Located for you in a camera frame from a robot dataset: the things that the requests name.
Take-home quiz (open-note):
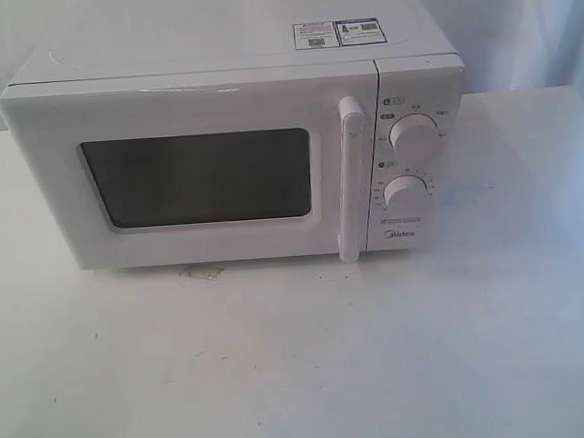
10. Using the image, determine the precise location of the white microwave door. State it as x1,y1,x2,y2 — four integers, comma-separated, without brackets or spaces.
0,60,378,270

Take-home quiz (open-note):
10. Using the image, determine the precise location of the white microwave oven body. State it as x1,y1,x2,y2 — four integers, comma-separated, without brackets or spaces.
0,0,465,256

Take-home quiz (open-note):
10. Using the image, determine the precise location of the clear tape piece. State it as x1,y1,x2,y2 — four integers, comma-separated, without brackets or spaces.
179,265,224,281

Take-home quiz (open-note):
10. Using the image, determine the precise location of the lower white control knob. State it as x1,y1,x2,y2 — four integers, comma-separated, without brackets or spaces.
383,175,428,208

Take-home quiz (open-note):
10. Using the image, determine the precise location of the white control knob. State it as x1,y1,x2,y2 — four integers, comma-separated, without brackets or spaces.
383,175,428,208
388,113,441,160

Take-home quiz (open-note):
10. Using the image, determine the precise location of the upper white control knob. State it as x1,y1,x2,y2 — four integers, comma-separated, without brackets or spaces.
388,113,441,160

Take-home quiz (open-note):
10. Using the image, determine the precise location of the blue white label sticker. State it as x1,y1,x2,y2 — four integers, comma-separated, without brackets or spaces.
293,18,388,50

